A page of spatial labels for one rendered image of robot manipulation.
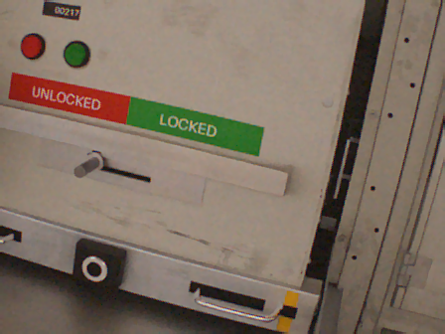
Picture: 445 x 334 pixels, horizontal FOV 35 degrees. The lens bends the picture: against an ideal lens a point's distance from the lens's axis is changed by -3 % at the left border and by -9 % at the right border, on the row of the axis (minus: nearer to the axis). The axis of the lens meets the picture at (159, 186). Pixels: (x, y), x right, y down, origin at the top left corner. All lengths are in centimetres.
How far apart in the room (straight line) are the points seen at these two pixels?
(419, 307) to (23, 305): 58
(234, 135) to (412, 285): 40
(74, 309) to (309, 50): 42
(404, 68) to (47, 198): 52
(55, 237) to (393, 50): 53
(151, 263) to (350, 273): 34
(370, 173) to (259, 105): 28
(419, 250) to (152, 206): 41
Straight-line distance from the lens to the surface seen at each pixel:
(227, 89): 83
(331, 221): 116
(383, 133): 104
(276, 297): 87
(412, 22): 102
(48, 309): 89
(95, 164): 87
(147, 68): 85
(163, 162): 82
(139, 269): 90
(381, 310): 113
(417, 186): 106
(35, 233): 94
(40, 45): 89
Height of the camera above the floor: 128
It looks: 18 degrees down
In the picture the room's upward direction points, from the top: 10 degrees clockwise
